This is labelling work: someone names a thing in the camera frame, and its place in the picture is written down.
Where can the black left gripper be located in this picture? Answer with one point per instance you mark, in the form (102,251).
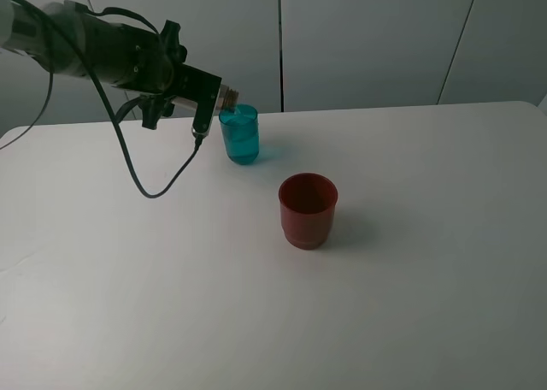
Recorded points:
(174,80)

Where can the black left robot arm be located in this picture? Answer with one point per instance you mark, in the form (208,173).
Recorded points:
(130,62)

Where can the clear plastic water bottle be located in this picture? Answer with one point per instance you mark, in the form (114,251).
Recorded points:
(227,99)

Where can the teal translucent plastic cup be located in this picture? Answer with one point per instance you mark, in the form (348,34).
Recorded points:
(240,133)

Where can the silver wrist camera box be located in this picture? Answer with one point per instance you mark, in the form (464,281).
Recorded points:
(202,88)

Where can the red plastic cup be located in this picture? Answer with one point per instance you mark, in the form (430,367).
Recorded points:
(307,207)

